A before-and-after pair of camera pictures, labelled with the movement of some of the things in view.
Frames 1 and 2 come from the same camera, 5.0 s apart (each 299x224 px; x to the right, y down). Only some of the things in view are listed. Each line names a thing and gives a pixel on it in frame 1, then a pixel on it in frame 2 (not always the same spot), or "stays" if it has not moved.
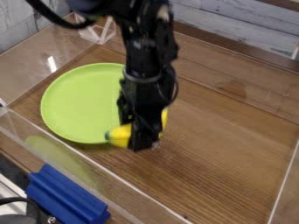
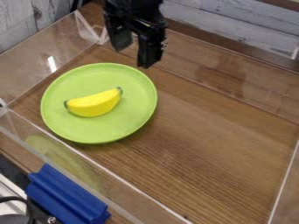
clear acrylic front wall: (30, 147) stays
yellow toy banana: (116, 135) to (96, 104)
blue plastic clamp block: (64, 199) stays
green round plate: (78, 102) stays
